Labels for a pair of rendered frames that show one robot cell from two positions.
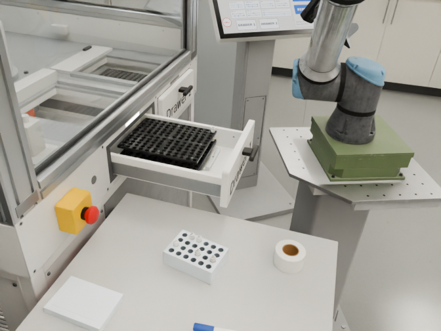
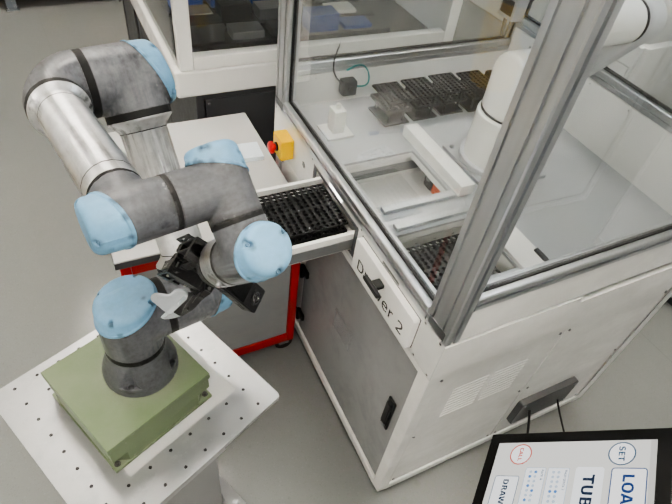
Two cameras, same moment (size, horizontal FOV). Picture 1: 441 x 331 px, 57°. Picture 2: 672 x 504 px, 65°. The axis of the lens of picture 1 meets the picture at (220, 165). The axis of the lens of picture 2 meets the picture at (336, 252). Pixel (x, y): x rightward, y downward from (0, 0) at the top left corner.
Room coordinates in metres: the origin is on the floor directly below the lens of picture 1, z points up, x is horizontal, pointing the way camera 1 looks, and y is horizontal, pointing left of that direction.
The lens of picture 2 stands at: (1.82, -0.56, 1.88)
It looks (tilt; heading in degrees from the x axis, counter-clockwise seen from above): 46 degrees down; 134
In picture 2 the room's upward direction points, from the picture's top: 9 degrees clockwise
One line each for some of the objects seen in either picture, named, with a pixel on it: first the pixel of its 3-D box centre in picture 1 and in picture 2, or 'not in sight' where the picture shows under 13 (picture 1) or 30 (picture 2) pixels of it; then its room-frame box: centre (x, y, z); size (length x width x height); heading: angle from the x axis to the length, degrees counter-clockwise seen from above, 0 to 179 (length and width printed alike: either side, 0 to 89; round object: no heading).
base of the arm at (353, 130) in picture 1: (353, 118); (137, 352); (1.15, -0.40, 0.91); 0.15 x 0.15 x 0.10
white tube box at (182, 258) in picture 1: (195, 255); not in sight; (0.66, 0.04, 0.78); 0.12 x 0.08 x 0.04; 65
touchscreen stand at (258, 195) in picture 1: (252, 115); not in sight; (1.94, -0.15, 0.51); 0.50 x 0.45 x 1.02; 24
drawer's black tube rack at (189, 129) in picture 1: (169, 148); (298, 219); (0.97, 0.15, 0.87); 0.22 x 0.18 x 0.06; 76
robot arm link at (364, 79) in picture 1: (359, 83); (132, 316); (1.15, -0.39, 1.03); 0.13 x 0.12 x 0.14; 85
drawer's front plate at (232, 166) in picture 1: (238, 160); not in sight; (0.92, -0.05, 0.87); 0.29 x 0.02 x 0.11; 166
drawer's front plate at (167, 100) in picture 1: (177, 97); (382, 290); (1.30, 0.16, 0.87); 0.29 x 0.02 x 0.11; 166
